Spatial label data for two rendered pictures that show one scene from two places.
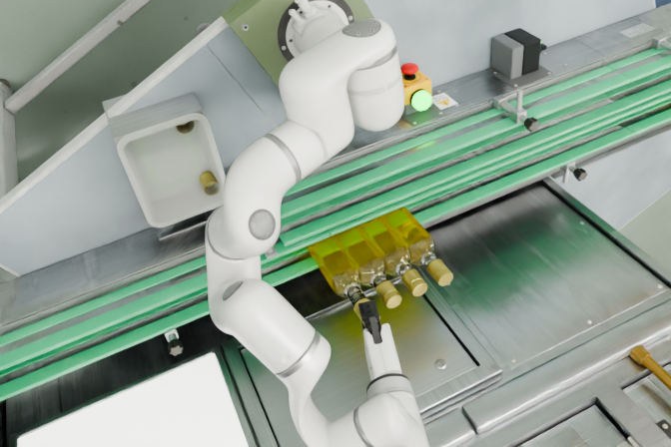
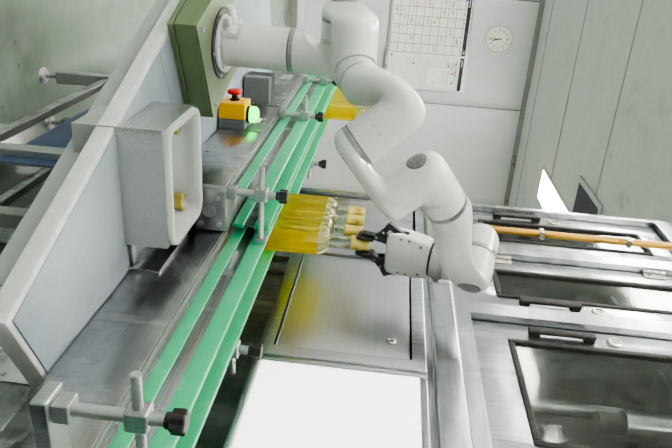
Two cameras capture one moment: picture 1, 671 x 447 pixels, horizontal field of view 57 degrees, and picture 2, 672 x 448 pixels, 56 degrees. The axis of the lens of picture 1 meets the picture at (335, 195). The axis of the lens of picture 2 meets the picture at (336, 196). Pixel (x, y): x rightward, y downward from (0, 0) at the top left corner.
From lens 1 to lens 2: 124 cm
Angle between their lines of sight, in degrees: 58
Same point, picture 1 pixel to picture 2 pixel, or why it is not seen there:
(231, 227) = (415, 103)
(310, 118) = (373, 47)
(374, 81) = not seen: hidden behind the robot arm
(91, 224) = (96, 275)
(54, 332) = (181, 374)
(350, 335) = (328, 293)
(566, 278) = (370, 220)
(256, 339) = (452, 183)
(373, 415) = (485, 232)
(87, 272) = (133, 322)
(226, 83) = (166, 95)
